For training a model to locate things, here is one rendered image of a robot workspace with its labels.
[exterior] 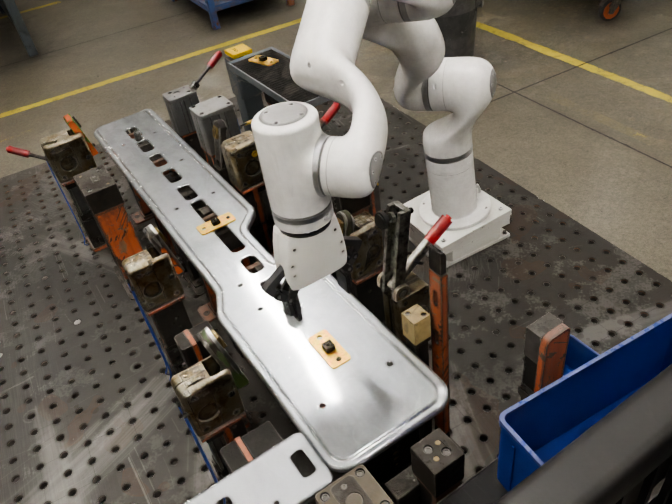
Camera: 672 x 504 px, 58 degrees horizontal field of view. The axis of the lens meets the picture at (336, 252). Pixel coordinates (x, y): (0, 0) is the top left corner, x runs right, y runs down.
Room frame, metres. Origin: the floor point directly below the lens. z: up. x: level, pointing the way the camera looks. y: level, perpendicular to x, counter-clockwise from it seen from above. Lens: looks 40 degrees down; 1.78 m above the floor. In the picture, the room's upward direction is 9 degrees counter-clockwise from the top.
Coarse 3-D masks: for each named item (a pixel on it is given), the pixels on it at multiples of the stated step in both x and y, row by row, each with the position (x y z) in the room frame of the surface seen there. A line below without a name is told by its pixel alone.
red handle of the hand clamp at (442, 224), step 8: (440, 216) 0.81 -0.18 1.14; (448, 216) 0.80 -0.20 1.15; (440, 224) 0.79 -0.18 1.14; (448, 224) 0.79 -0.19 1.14; (432, 232) 0.79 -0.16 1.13; (440, 232) 0.79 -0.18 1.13; (424, 240) 0.79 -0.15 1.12; (432, 240) 0.78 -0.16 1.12; (416, 248) 0.78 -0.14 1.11; (424, 248) 0.77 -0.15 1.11; (416, 256) 0.77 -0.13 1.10; (408, 264) 0.76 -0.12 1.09; (416, 264) 0.77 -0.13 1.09; (408, 272) 0.76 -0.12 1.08; (392, 280) 0.75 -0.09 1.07
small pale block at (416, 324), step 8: (416, 304) 0.69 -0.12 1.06; (408, 312) 0.68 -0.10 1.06; (416, 312) 0.68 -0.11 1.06; (424, 312) 0.67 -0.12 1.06; (408, 320) 0.66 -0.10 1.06; (416, 320) 0.66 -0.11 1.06; (424, 320) 0.66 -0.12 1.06; (408, 328) 0.67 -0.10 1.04; (416, 328) 0.65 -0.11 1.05; (424, 328) 0.66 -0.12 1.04; (408, 336) 0.67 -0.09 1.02; (416, 336) 0.65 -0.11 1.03; (424, 336) 0.66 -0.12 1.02; (408, 344) 0.67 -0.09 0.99; (416, 344) 0.65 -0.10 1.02; (424, 344) 0.66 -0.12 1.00; (416, 352) 0.66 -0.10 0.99; (424, 352) 0.66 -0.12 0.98; (424, 360) 0.66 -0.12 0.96; (424, 424) 0.66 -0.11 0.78; (424, 432) 0.66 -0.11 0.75
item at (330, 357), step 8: (312, 336) 0.72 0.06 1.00; (320, 336) 0.72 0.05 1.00; (328, 336) 0.71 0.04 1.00; (312, 344) 0.70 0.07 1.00; (320, 344) 0.70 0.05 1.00; (336, 344) 0.69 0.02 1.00; (320, 352) 0.68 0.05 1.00; (328, 352) 0.68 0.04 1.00; (336, 352) 0.68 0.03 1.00; (344, 352) 0.67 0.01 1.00; (328, 360) 0.66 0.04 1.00; (344, 360) 0.66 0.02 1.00
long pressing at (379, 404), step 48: (144, 192) 1.29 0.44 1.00; (192, 240) 1.06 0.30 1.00; (240, 240) 1.03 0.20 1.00; (240, 288) 0.88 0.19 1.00; (336, 288) 0.83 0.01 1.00; (240, 336) 0.75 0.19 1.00; (288, 336) 0.73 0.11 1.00; (336, 336) 0.71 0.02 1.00; (384, 336) 0.69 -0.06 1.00; (288, 384) 0.63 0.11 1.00; (336, 384) 0.61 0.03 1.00; (384, 384) 0.60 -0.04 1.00; (432, 384) 0.58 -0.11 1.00; (336, 432) 0.53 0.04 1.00; (384, 432) 0.51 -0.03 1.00
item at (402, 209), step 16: (400, 208) 0.76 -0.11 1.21; (384, 224) 0.74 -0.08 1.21; (400, 224) 0.74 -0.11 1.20; (384, 240) 0.77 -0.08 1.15; (400, 240) 0.74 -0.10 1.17; (384, 256) 0.76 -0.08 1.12; (400, 256) 0.74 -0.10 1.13; (384, 272) 0.76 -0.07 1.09; (400, 272) 0.74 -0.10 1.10; (384, 288) 0.76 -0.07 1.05
